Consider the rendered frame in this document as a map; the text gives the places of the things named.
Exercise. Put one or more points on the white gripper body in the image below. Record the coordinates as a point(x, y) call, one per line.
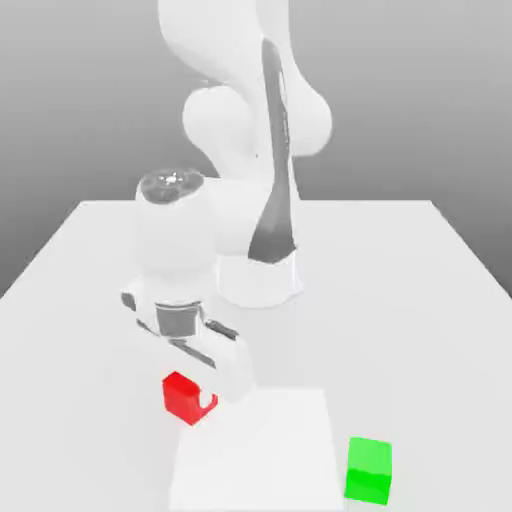
point(232, 364)

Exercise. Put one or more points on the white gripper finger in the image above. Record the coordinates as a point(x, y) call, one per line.
point(204, 396)

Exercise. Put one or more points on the small red cube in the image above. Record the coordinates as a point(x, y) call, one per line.
point(180, 396)

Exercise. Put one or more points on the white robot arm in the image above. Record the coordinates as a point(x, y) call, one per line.
point(240, 120)

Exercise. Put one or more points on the small green cube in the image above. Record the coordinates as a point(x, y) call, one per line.
point(368, 472)

